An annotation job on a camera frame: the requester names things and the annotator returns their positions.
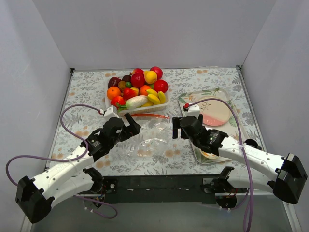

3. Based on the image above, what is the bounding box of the clear zip top bag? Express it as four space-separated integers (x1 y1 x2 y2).
124 114 177 159

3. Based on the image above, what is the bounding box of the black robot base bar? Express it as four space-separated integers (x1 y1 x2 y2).
82 166 239 210

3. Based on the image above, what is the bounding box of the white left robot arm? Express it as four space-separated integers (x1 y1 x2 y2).
15 113 140 223

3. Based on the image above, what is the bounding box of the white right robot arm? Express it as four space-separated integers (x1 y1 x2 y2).
172 116 308 204

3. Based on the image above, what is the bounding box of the red toy apple top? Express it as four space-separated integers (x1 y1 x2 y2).
150 66 163 80

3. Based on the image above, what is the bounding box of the small floral bowl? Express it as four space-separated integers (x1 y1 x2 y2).
199 149 219 160

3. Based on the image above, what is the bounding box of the white plastic fruit basket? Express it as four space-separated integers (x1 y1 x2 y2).
103 77 171 116

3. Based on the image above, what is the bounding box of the white toy radish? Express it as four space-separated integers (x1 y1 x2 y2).
117 95 148 112

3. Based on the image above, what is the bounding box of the pink and cream plate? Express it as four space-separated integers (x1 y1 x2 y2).
197 100 231 127

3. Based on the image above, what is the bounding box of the floral rectangular tray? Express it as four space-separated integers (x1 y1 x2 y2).
178 87 249 165

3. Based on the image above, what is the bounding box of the yellow toy banana bunch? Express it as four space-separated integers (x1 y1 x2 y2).
141 88 167 107

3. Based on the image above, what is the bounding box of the red yellow toy mango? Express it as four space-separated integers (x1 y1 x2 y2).
123 87 139 100

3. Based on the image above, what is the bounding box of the orange toy orange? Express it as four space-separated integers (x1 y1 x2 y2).
107 87 121 100

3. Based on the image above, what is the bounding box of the small orange toy tangerine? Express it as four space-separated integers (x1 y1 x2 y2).
139 85 151 96

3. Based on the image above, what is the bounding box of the red toy apple right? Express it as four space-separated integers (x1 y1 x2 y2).
154 79 169 93

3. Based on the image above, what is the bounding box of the brown yellow toy fruit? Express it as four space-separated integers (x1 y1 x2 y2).
118 81 126 91

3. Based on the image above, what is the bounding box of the dark red toy apple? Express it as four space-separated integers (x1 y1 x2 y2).
108 77 122 88

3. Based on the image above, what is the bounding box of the red toy pomegranate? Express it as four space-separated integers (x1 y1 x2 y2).
131 73 145 88

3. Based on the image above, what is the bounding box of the dark purple toy plum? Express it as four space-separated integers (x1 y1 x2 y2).
122 75 131 82

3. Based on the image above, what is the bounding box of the yellow toy peach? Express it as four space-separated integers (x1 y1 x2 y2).
144 71 157 85

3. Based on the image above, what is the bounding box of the red toy apple back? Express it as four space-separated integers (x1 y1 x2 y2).
130 68 144 75

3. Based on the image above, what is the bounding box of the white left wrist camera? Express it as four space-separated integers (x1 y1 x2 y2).
103 106 120 120

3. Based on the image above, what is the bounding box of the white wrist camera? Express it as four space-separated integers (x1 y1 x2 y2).
103 106 120 120
186 104 200 118

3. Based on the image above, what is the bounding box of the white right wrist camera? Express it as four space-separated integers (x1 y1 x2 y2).
186 104 200 118

